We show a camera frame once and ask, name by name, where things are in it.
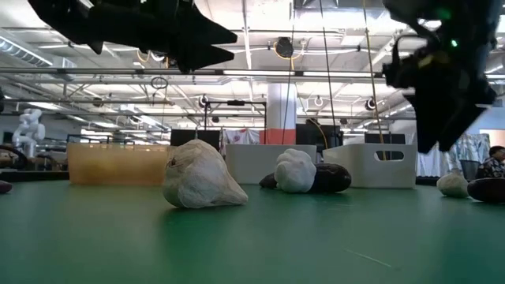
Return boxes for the patterned hanging cloth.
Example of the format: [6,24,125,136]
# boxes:
[416,133,492,178]

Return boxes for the thin black cable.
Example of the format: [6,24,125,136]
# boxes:
[281,0,296,145]

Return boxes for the yellow hanging cable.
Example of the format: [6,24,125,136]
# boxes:
[361,0,387,161]

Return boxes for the white and orange pillar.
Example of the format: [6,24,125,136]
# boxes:
[266,82,297,145]

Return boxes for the plain white plastic basket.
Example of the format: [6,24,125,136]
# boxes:
[225,144,318,185]

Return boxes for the black panel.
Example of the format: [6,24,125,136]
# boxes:
[170,129,221,153]

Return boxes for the black metal frame stand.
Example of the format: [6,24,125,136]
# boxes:
[203,99,268,145]

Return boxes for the large dark purple sweet potato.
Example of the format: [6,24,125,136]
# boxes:
[259,163,353,194]

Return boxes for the black hanging cable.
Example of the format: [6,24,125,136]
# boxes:
[318,0,337,148]

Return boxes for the white robot figure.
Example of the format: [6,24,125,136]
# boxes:
[11,108,47,159]

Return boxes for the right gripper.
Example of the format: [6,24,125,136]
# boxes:
[381,0,505,155]

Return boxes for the large white garlic bulb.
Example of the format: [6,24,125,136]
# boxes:
[274,148,317,194]

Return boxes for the black monitor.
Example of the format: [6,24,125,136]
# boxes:
[363,133,406,145]
[295,123,344,149]

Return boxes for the black ceiling cable reel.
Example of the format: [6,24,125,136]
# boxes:
[275,36,295,59]

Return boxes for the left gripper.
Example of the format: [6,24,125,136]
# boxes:
[27,0,239,74]

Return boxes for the green table mat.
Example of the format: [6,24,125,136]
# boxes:
[0,180,505,284]

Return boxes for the orange translucent plastic basket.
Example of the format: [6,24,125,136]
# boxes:
[66,142,178,186]

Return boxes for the white basket with handle slot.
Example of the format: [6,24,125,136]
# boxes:
[322,143,418,189]

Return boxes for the person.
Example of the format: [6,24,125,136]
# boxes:
[475,144,505,179]

